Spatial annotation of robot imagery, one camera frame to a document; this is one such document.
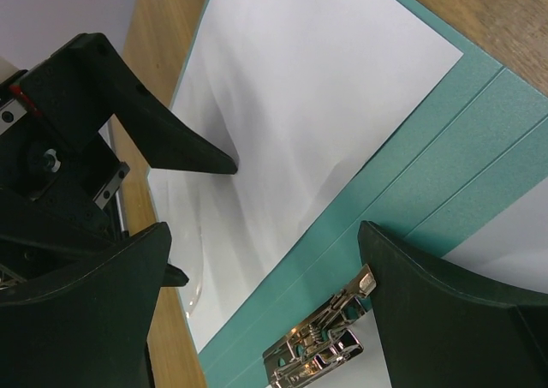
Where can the metal folder clip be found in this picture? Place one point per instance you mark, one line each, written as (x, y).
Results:
(323, 341)

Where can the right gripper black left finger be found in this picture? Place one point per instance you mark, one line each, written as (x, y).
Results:
(86, 324)

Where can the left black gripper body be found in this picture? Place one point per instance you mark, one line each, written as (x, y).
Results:
(56, 206)

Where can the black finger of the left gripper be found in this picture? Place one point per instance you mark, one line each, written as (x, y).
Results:
(174, 277)
(75, 91)

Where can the white paper sheet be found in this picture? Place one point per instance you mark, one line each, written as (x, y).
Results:
(300, 93)

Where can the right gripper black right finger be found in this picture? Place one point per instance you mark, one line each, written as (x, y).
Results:
(441, 325)

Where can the teal paper folder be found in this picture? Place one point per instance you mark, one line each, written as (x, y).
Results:
(463, 178)

